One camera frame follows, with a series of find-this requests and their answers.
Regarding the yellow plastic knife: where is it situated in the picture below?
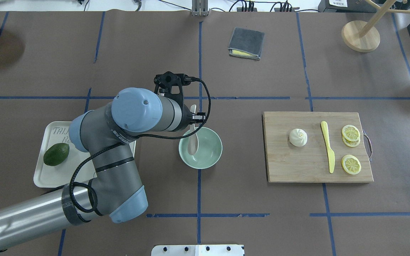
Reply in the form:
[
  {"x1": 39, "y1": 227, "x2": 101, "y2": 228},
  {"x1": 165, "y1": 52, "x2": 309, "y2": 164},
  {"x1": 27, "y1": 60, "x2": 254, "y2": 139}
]
[{"x1": 321, "y1": 121, "x2": 336, "y2": 174}]

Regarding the bamboo cutting board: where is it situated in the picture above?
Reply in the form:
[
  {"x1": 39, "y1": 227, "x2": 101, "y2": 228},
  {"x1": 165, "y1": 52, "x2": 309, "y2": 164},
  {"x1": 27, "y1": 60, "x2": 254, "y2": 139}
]
[{"x1": 262, "y1": 111, "x2": 374, "y2": 183}]

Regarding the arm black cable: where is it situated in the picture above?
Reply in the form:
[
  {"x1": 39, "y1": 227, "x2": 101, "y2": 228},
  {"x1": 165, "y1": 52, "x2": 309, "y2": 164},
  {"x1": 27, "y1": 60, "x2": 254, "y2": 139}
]
[{"x1": 69, "y1": 78, "x2": 212, "y2": 216}]

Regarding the mint green bowl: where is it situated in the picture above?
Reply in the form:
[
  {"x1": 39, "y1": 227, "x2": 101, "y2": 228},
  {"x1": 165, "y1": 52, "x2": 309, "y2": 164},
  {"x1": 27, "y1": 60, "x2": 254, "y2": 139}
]
[{"x1": 178, "y1": 127, "x2": 223, "y2": 170}]

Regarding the white ceramic spoon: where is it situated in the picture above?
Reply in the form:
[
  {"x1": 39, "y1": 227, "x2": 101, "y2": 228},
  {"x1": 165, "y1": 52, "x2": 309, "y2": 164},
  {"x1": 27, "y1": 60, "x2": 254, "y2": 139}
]
[{"x1": 188, "y1": 123, "x2": 199, "y2": 156}]

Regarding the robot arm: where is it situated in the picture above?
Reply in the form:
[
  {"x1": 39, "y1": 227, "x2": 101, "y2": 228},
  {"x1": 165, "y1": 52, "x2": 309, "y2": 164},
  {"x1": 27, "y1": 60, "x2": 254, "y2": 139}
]
[{"x1": 0, "y1": 87, "x2": 209, "y2": 253}]

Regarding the white steamed bun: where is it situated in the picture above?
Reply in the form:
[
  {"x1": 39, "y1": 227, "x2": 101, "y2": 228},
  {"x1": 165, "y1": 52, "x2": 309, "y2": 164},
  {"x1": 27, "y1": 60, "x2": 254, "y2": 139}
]
[{"x1": 289, "y1": 128, "x2": 308, "y2": 147}]

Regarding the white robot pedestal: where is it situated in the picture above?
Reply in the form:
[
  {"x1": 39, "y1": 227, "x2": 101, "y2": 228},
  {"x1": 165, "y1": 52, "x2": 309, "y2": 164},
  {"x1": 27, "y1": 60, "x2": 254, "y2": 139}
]
[{"x1": 151, "y1": 244, "x2": 245, "y2": 256}]

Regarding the wooden mug tree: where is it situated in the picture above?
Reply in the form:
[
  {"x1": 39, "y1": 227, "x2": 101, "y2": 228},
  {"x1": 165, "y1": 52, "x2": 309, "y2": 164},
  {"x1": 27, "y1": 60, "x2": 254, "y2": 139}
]
[{"x1": 341, "y1": 0, "x2": 410, "y2": 53}]

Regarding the grey yellow folded cloth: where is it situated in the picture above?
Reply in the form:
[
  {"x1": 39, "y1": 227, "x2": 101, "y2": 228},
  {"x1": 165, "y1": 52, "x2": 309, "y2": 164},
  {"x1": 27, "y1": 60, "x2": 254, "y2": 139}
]
[{"x1": 228, "y1": 27, "x2": 265, "y2": 60}]

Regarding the cream bear tray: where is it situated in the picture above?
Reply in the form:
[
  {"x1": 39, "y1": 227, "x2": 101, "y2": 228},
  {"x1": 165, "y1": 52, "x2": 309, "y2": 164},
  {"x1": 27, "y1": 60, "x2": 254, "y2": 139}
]
[{"x1": 33, "y1": 121, "x2": 136, "y2": 188}]

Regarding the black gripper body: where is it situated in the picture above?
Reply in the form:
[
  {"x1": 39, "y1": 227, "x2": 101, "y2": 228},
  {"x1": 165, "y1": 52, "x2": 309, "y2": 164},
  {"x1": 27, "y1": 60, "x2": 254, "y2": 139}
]
[{"x1": 180, "y1": 104, "x2": 194, "y2": 130}]

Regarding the green avocado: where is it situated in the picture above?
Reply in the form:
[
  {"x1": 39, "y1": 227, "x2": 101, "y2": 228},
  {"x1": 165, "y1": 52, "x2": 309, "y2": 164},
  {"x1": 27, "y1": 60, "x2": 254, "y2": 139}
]
[{"x1": 43, "y1": 143, "x2": 70, "y2": 166}]

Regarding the aluminium frame post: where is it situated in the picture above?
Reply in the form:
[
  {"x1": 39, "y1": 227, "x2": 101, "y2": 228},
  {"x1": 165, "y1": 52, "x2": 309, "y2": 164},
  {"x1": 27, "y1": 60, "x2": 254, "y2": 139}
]
[{"x1": 191, "y1": 0, "x2": 209, "y2": 17}]

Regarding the lower lemon slice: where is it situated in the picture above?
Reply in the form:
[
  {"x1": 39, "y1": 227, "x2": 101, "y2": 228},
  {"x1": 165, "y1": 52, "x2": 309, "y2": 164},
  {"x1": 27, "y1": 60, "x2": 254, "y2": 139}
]
[{"x1": 342, "y1": 137, "x2": 360, "y2": 148}]

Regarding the single lemon slice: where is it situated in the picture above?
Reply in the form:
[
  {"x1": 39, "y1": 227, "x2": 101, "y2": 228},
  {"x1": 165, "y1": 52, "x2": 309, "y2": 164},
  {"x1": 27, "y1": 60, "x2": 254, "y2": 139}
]
[{"x1": 341, "y1": 154, "x2": 362, "y2": 175}]

